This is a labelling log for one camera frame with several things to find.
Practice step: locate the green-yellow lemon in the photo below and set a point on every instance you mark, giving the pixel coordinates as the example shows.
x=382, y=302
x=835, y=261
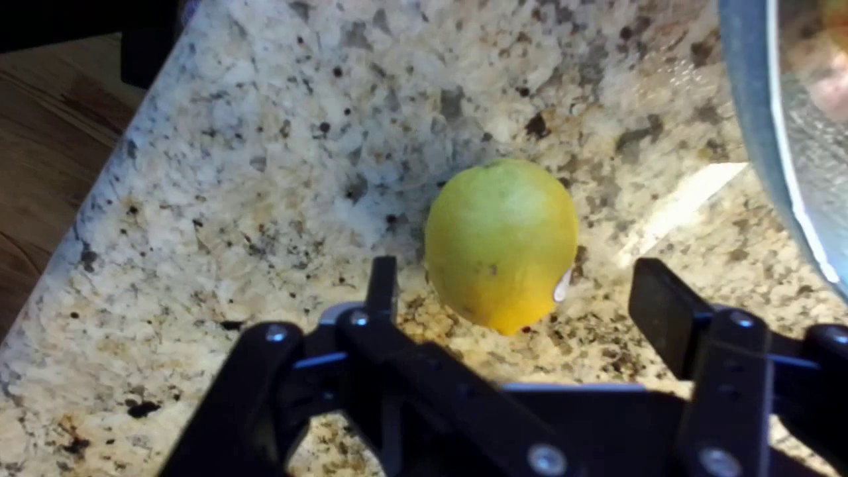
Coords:
x=498, y=241

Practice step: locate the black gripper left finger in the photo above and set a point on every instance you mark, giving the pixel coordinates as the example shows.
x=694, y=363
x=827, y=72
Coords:
x=424, y=387

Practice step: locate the clear glass bowl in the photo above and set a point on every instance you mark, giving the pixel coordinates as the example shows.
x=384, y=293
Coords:
x=797, y=160

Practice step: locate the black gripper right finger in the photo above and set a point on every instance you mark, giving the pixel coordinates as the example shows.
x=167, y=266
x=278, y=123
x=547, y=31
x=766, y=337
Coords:
x=724, y=387

